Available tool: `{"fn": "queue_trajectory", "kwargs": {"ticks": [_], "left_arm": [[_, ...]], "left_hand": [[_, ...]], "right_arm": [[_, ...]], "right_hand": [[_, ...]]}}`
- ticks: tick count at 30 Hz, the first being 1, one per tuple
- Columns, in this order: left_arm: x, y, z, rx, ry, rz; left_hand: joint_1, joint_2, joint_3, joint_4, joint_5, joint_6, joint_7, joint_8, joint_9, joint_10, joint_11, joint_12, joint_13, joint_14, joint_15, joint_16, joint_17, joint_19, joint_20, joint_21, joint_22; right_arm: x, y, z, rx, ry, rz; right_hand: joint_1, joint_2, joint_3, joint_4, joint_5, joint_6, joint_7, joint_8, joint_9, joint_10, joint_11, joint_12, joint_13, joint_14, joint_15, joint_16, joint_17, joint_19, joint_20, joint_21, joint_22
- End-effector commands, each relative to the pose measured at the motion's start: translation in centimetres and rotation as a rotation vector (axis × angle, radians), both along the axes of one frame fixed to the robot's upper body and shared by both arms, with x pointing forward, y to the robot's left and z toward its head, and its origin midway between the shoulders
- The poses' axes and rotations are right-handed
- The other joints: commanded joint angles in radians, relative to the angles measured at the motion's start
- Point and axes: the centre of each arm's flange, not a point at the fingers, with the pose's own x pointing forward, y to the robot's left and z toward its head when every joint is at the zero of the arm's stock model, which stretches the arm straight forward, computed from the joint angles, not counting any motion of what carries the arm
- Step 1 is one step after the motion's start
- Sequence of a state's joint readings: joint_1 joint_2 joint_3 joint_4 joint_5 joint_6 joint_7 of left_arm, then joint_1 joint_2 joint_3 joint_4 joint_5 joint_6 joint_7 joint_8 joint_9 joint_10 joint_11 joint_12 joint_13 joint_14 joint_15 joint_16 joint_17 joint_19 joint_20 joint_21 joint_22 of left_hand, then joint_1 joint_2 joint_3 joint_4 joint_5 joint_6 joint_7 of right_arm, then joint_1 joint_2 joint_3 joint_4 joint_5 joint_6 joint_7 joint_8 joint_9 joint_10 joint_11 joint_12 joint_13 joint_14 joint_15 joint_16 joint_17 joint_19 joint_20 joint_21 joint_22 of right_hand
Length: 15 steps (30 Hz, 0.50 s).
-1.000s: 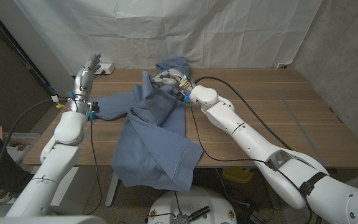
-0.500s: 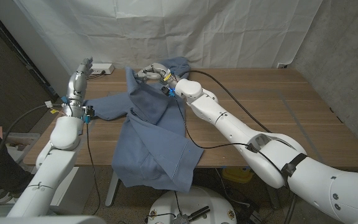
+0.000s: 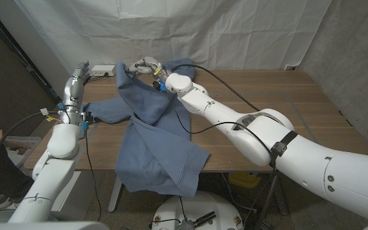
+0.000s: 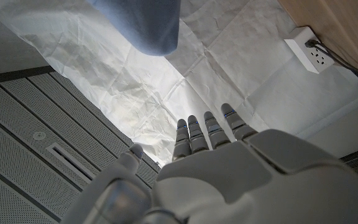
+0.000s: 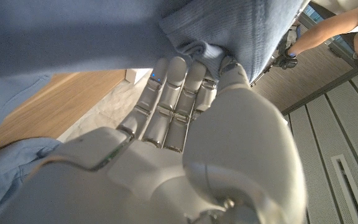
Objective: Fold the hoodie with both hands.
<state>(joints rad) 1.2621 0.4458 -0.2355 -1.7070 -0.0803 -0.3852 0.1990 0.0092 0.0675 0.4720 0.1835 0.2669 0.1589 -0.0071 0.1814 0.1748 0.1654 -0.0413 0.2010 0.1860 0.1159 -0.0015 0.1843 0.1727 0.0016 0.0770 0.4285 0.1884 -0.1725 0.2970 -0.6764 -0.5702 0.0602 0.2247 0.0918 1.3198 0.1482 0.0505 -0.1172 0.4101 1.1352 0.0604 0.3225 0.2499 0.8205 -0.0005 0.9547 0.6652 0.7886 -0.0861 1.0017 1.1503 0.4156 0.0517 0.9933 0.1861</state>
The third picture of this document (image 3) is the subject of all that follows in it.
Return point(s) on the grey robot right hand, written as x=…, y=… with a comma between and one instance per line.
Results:
x=150, y=65

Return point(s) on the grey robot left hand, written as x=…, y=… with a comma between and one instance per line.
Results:
x=73, y=96

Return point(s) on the blue hoodie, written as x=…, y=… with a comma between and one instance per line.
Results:
x=158, y=150

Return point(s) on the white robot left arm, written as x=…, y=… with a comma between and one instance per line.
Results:
x=50, y=179

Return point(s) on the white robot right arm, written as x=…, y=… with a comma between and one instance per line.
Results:
x=299, y=153

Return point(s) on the white power strip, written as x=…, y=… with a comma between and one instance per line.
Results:
x=104, y=70

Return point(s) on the white creased backdrop sheet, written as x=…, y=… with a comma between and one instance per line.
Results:
x=203, y=32

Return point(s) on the clear plastic storage bin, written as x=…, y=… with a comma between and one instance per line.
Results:
x=18, y=142

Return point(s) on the grey table leg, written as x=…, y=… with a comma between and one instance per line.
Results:
x=113, y=199

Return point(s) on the white robot torso base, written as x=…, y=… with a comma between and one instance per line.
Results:
x=200, y=204

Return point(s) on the yellow object under table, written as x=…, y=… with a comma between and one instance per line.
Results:
x=244, y=180

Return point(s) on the black antenna pair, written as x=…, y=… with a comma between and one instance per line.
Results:
x=204, y=218

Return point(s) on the white wall outlet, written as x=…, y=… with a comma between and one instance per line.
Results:
x=290, y=67

